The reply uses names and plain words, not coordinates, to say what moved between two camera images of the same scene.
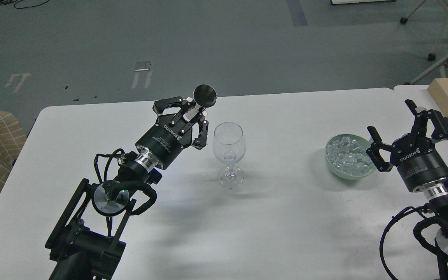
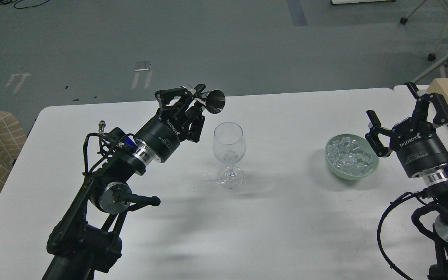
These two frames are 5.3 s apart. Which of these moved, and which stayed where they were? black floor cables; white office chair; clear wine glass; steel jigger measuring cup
Moved: steel jigger measuring cup
Stayed: black floor cables; clear wine glass; white office chair
